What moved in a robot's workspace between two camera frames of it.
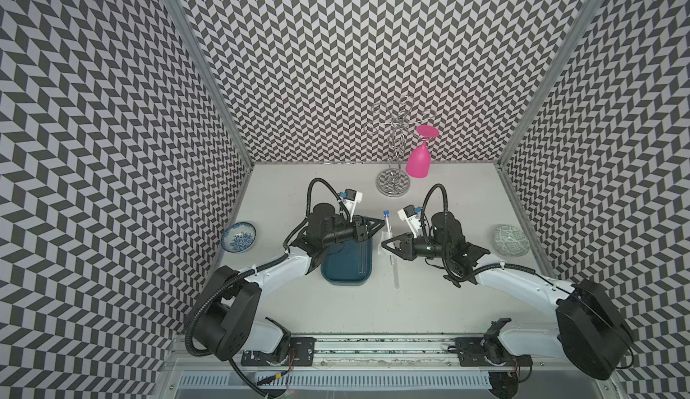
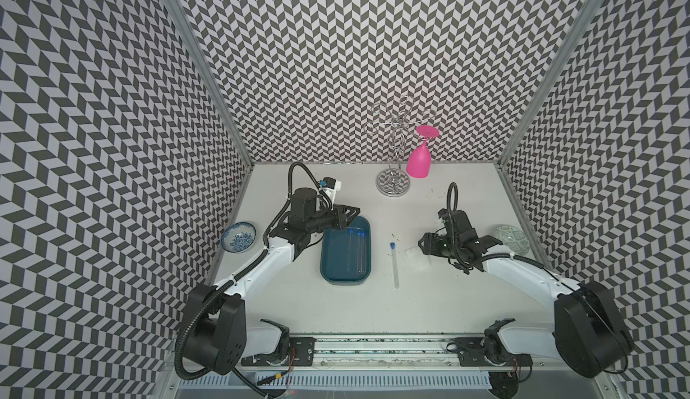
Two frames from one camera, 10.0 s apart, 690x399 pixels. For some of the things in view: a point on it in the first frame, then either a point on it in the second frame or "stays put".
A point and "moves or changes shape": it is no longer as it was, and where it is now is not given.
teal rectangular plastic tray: [348, 263] stays put
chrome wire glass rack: [398, 122] stays put
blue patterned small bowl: [238, 236] stays put
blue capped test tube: [386, 215] → [363, 235]
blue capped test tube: [395, 263] stays put
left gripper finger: [365, 226] → [344, 215]
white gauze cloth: [382, 251] moves or changes shape
